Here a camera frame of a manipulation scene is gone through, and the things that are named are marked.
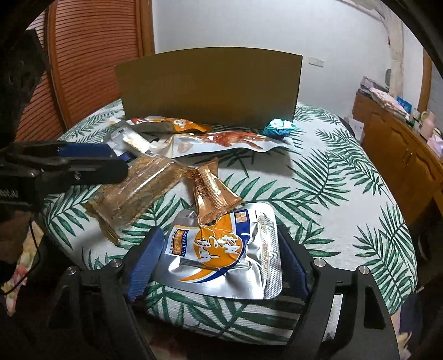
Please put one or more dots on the pile of folded cloths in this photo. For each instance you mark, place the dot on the pile of folded cloths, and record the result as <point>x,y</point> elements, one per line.
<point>384,97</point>

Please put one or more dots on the teal candy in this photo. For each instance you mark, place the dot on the teal candy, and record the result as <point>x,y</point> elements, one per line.
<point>278,128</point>

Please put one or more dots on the grey round device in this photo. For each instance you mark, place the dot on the grey round device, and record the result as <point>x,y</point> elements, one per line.
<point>388,78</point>

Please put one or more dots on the wooden louvered door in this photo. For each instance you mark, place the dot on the wooden louvered door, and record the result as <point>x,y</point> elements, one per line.
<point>97,52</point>

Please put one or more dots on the clear packet with white snack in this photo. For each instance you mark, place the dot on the clear packet with white snack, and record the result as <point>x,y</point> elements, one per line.
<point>133,140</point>

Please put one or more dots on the white paper bag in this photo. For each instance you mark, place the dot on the white paper bag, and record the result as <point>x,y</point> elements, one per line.
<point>356,127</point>

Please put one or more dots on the floral cloth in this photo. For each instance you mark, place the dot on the floral cloth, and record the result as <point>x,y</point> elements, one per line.
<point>20,277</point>

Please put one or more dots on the long silver red-print packet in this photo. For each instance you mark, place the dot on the long silver red-print packet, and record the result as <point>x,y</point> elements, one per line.
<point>225,140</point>

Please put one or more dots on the pink bottle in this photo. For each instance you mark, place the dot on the pink bottle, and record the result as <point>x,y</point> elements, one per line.
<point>429,124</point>

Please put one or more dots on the white wall outlet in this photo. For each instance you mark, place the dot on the white wall outlet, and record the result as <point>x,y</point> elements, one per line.
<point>316,62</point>

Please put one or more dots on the brown cardboard box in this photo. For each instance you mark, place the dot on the brown cardboard box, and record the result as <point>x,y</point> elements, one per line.
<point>207,86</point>

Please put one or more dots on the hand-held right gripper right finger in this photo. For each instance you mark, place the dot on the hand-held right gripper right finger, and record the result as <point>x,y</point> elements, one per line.
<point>295,268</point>

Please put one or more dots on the large silver orange snack packet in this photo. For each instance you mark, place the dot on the large silver orange snack packet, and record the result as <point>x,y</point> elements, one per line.
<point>225,256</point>

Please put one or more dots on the green leaf print tablecloth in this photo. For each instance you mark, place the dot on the green leaf print tablecloth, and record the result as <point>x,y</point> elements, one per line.
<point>328,194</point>

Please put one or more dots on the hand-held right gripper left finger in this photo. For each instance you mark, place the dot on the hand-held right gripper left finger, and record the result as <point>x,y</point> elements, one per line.
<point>145,266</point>

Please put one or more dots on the blue box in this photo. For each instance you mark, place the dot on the blue box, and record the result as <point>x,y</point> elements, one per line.
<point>403,103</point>

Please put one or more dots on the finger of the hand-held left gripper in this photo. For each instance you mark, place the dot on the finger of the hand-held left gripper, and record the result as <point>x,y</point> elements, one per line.
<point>86,151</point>
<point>97,171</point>

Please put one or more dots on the wooden cabinet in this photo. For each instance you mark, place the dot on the wooden cabinet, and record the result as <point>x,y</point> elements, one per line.
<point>391,145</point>

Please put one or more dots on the clear packet of brown bars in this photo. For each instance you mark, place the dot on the clear packet of brown bars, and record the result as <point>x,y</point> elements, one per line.
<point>138,197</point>

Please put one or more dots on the small brown snack wrapper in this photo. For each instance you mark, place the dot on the small brown snack wrapper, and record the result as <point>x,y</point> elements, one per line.
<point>207,194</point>

